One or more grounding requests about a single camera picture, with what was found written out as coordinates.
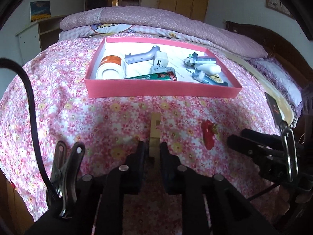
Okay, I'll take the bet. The purple quilted duvet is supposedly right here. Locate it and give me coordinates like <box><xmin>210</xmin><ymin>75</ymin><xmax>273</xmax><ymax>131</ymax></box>
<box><xmin>60</xmin><ymin>6</ymin><xmax>267</xmax><ymax>58</ymax></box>

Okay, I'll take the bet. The white bedside shelf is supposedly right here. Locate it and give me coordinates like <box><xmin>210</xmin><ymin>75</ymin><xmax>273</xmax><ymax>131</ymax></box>
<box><xmin>15</xmin><ymin>15</ymin><xmax>66</xmax><ymax>65</ymax></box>

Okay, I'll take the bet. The silver metal clamp left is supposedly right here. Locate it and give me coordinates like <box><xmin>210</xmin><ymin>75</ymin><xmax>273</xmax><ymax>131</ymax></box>
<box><xmin>46</xmin><ymin>141</ymin><xmax>85</xmax><ymax>218</ymax></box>

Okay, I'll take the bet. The white orange tape roll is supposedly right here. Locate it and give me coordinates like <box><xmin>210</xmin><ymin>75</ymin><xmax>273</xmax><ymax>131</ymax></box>
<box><xmin>95</xmin><ymin>55</ymin><xmax>126</xmax><ymax>80</ymax></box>

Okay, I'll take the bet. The white usb charger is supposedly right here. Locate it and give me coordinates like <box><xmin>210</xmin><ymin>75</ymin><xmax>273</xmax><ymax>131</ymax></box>
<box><xmin>153</xmin><ymin>51</ymin><xmax>169</xmax><ymax>67</ymax></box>

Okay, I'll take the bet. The silver metal clamp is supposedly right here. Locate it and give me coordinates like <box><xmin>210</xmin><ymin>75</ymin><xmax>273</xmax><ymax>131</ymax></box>
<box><xmin>46</xmin><ymin>141</ymin><xmax>85</xmax><ymax>218</ymax></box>
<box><xmin>279</xmin><ymin>120</ymin><xmax>298</xmax><ymax>182</ymax></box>

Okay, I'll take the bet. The white oval case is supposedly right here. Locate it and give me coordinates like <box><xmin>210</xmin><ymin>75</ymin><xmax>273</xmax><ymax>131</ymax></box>
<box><xmin>194</xmin><ymin>64</ymin><xmax>222</xmax><ymax>75</ymax></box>

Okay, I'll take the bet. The blue yellow picture book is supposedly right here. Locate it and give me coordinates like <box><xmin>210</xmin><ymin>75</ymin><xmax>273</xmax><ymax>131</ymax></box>
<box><xmin>30</xmin><ymin>1</ymin><xmax>51</xmax><ymax>22</ymax></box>

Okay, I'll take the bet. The dark wooden headboard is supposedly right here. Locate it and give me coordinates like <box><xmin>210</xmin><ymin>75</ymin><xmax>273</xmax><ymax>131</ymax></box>
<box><xmin>226</xmin><ymin>21</ymin><xmax>312</xmax><ymax>88</ymax></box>

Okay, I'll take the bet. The black cable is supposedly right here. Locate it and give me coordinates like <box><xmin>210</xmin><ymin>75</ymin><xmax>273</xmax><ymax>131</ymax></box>
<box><xmin>0</xmin><ymin>57</ymin><xmax>57</xmax><ymax>201</ymax></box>

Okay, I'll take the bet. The red strawberry charm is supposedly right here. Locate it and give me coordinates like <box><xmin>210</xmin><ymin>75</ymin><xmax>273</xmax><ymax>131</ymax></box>
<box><xmin>201</xmin><ymin>119</ymin><xmax>217</xmax><ymax>151</ymax></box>

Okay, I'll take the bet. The silver metal clamp right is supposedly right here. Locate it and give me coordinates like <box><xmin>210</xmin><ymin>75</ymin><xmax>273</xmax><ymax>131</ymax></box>
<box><xmin>279</xmin><ymin>120</ymin><xmax>298</xmax><ymax>182</ymax></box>

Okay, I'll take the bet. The pink floral bed sheet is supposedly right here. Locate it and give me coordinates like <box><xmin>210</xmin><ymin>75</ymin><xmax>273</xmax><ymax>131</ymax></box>
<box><xmin>0</xmin><ymin>32</ymin><xmax>294</xmax><ymax>235</ymax></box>

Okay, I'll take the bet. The black smartphone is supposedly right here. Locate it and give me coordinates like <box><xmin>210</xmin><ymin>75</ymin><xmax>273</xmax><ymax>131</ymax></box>
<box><xmin>264</xmin><ymin>92</ymin><xmax>283</xmax><ymax>128</ymax></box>

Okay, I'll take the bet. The blue correction tape dispenser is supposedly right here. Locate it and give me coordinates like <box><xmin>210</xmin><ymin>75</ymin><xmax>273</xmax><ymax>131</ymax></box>
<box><xmin>198</xmin><ymin>57</ymin><xmax>217</xmax><ymax>64</ymax></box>

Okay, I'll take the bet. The pink shallow cardboard box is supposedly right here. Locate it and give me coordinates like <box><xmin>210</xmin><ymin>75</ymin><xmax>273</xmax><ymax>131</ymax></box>
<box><xmin>85</xmin><ymin>37</ymin><xmax>242</xmax><ymax>98</ymax></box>

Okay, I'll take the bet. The green toy figure keychain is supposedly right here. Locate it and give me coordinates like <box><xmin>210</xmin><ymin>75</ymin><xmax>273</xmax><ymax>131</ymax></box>
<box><xmin>184</xmin><ymin>52</ymin><xmax>200</xmax><ymax>66</ymax></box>

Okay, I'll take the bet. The grey plastic handle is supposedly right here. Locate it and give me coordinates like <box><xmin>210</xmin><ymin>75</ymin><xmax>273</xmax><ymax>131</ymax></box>
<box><xmin>125</xmin><ymin>46</ymin><xmax>160</xmax><ymax>64</ymax></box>

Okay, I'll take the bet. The wooden puzzle block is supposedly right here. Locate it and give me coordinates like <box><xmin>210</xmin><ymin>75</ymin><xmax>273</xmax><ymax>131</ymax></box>
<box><xmin>149</xmin><ymin>112</ymin><xmax>161</xmax><ymax>163</ymax></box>

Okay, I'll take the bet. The framed wall picture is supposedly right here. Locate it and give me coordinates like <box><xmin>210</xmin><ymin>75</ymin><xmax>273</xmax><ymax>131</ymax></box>
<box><xmin>265</xmin><ymin>0</ymin><xmax>294</xmax><ymax>19</ymax></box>

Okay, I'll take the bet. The yellow chess piece disc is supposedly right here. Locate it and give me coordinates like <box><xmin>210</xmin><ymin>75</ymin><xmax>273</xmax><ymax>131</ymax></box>
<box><xmin>210</xmin><ymin>74</ymin><xmax>224</xmax><ymax>84</ymax></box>

